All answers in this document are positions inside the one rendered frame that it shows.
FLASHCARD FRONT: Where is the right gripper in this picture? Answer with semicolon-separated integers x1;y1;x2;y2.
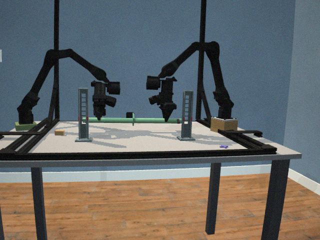
92;90;106;120

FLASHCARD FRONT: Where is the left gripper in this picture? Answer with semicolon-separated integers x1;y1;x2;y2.
157;90;177;122

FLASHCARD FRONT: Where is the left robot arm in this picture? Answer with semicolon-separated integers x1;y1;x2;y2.
146;41;234;120

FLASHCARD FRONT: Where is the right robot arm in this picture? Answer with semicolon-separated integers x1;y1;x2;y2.
17;48;121;125

